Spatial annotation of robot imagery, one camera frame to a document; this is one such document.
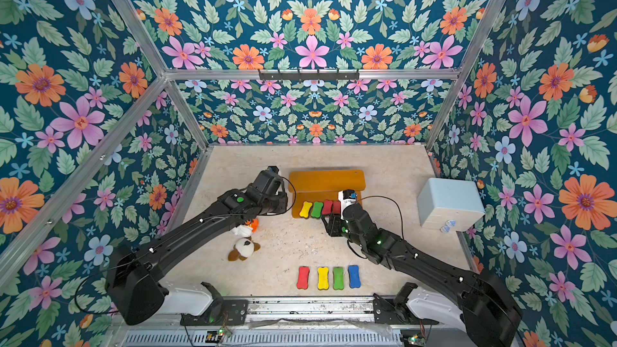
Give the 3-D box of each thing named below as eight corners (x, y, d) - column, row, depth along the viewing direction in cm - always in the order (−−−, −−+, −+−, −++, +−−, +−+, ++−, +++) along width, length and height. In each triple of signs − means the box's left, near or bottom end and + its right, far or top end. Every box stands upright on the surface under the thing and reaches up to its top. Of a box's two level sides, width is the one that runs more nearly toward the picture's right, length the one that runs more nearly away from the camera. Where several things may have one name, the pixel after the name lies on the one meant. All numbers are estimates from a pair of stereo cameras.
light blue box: (420, 233, 92) (434, 214, 80) (411, 198, 103) (422, 176, 90) (469, 233, 92) (490, 213, 80) (454, 198, 103) (472, 176, 90)
